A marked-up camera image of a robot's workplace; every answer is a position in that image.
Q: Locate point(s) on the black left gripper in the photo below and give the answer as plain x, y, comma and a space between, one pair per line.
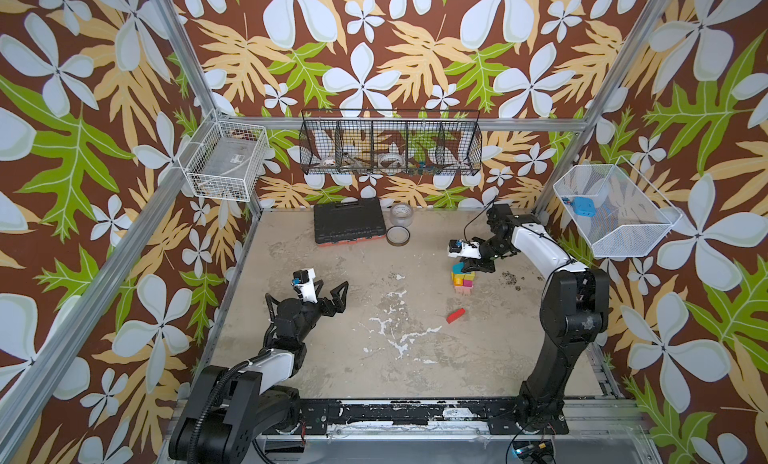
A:
337, 305

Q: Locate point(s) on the teal triangular block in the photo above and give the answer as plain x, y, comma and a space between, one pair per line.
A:
458, 267

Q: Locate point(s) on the pink rectangular block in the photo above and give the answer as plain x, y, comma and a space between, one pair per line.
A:
462, 290

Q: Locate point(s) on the red block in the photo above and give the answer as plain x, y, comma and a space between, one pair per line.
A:
455, 315

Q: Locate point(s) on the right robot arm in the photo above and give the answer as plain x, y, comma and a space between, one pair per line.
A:
573, 311

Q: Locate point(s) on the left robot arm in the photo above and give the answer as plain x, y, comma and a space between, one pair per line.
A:
230, 406

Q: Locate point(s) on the black red tool case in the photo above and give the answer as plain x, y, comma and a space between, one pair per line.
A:
337, 223

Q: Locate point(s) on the brown tape roll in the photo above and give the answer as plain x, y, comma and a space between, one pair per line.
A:
398, 236

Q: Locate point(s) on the blue object in basket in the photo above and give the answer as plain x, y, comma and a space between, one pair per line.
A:
581, 206

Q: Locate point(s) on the clear tape roll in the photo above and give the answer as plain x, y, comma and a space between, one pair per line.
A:
401, 214

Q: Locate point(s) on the white mesh basket right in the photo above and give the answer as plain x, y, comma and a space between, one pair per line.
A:
633, 216

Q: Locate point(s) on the white tape roll in basket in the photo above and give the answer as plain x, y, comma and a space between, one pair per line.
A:
390, 161

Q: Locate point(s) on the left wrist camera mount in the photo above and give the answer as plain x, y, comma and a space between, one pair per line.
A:
304, 285

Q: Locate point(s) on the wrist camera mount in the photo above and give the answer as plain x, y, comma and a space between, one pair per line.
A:
464, 249
304, 285

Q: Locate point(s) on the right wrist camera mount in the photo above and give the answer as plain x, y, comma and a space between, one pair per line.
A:
464, 249

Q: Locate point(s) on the black wire wall basket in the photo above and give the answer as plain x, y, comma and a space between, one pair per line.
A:
432, 142

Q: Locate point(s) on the white wire basket left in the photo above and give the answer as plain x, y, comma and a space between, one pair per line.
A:
223, 159

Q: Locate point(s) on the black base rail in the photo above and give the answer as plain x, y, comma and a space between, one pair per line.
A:
497, 414

